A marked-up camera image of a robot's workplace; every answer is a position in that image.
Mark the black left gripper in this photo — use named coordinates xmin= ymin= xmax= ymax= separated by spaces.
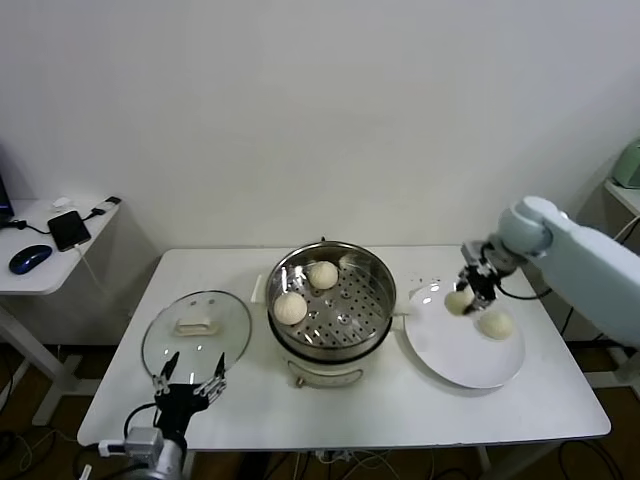
xmin=152 ymin=351 xmax=227 ymax=435

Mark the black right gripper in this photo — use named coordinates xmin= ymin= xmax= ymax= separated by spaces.
xmin=453 ymin=254 xmax=519 ymax=316

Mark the white steamed baozi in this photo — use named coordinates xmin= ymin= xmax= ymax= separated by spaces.
xmin=307 ymin=259 xmax=340 ymax=290
xmin=273 ymin=293 xmax=309 ymax=326
xmin=478 ymin=309 xmax=515 ymax=341
xmin=444 ymin=289 xmax=475 ymax=317

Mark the glass lid with cream handle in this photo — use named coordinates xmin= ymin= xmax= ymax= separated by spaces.
xmin=141 ymin=289 xmax=253 ymax=385

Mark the stainless perforated steamer basket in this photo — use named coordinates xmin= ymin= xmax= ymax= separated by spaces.
xmin=252 ymin=242 xmax=412 ymax=357

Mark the white round plate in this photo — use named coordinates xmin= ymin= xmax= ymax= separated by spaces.
xmin=403 ymin=282 xmax=527 ymax=390

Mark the white electric cooker pot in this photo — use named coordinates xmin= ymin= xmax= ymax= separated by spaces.
xmin=269 ymin=309 xmax=407 ymax=390

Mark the white desk with appliance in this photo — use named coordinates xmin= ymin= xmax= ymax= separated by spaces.
xmin=603 ymin=178 xmax=640 ymax=221

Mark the white side table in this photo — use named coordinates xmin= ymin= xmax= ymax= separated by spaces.
xmin=0 ymin=198 xmax=126 ymax=426

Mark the black smartphone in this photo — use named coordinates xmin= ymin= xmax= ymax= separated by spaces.
xmin=47 ymin=210 xmax=92 ymax=252

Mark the black usb adapter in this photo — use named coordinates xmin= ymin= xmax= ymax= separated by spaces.
xmin=91 ymin=195 xmax=124 ymax=217

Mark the mint green appliance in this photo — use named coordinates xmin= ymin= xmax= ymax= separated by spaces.
xmin=612 ymin=141 xmax=640 ymax=189

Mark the blue computer mouse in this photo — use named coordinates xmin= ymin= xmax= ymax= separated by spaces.
xmin=8 ymin=244 xmax=54 ymax=275

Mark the dark laptop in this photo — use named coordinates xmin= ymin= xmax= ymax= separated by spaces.
xmin=0 ymin=142 xmax=15 ymax=226

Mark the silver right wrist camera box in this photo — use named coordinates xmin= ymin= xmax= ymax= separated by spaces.
xmin=460 ymin=241 xmax=492 ymax=267

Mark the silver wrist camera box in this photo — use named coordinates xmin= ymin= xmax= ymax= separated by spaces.
xmin=98 ymin=427 xmax=166 ymax=459
xmin=460 ymin=241 xmax=492 ymax=267

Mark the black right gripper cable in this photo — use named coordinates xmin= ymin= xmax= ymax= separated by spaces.
xmin=497 ymin=279 xmax=551 ymax=301

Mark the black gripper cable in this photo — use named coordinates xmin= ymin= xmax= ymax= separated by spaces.
xmin=123 ymin=402 xmax=161 ymax=444
xmin=497 ymin=279 xmax=551 ymax=301

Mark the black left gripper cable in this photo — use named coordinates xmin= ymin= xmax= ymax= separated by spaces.
xmin=123 ymin=402 xmax=161 ymax=444

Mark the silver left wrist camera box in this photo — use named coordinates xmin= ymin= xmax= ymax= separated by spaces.
xmin=98 ymin=427 xmax=166 ymax=459

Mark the white charging cable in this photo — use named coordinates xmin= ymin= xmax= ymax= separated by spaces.
xmin=74 ymin=243 xmax=109 ymax=301

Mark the white hanging cable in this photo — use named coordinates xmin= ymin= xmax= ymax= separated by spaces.
xmin=617 ymin=215 xmax=640 ymax=244

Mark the black desk cable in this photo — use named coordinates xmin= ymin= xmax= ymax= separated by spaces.
xmin=0 ymin=217 xmax=54 ymax=235

